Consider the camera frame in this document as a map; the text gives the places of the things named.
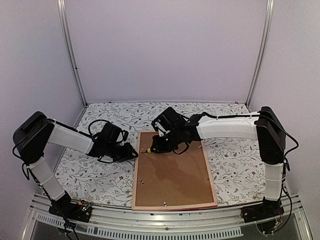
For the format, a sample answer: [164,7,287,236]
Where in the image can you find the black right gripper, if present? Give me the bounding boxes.
[150,129,182,155]

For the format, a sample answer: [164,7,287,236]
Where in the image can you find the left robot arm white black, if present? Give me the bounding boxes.
[12,111,138,217]

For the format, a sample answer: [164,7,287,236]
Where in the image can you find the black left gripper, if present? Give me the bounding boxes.
[105,142,139,163]

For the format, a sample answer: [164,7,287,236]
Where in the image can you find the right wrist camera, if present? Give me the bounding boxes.
[151,119,167,137]

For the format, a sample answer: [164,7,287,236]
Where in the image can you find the right aluminium corner post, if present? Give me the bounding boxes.
[245,0,275,109]

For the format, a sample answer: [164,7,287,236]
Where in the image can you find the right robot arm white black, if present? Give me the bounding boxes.
[147,107,287,218]

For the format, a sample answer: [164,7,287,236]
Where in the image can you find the pink wooden photo frame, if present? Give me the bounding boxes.
[131,131,218,212]

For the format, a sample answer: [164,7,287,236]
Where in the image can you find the left aluminium corner post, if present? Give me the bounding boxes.
[57,0,88,107]

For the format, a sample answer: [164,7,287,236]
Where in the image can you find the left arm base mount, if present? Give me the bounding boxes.
[48,191,92,223]

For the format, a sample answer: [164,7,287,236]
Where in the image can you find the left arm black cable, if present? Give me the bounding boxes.
[88,119,130,146]

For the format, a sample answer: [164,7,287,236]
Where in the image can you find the aluminium corner post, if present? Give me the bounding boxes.
[57,0,88,107]
[245,0,275,109]

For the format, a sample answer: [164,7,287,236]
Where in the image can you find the aluminium front rail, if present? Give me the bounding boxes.
[21,194,313,240]

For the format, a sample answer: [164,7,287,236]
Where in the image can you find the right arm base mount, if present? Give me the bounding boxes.
[240,197,285,223]

